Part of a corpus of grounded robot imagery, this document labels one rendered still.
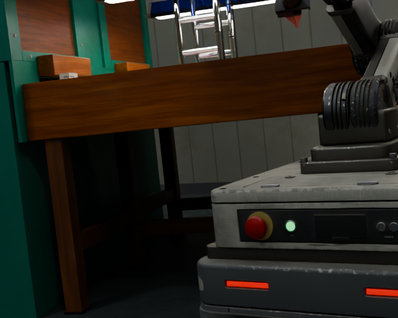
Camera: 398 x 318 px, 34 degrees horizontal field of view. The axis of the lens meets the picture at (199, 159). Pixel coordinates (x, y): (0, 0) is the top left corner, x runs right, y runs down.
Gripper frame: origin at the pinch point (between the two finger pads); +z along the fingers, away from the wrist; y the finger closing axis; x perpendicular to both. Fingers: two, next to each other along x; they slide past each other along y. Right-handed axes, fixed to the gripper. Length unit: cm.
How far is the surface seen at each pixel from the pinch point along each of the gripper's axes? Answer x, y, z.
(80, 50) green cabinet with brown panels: -27, 88, 24
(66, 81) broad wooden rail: 15, 72, -3
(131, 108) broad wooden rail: 23, 51, 4
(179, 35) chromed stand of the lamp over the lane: -28, 48, 23
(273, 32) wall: -171, 40, 164
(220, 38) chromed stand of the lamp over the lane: -25.8, 31.9, 25.9
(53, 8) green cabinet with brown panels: -28, 89, 2
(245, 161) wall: -112, 70, 226
